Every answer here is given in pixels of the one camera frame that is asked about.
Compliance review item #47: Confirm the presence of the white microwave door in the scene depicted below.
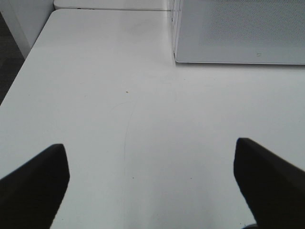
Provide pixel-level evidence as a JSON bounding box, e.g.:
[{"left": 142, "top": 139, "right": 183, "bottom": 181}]
[{"left": 175, "top": 0, "right": 305, "bottom": 64}]

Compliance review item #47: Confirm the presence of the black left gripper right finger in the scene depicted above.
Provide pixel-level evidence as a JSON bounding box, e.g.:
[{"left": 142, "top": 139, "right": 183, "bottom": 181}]
[{"left": 233, "top": 138, "right": 305, "bottom": 229}]

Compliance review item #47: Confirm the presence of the white adjacent table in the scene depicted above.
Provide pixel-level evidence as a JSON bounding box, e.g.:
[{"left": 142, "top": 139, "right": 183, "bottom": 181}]
[{"left": 53, "top": 0, "right": 173, "bottom": 11}]

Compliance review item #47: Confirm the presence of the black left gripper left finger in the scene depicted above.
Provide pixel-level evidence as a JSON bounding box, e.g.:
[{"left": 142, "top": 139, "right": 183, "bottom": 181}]
[{"left": 0, "top": 144, "right": 70, "bottom": 229}]

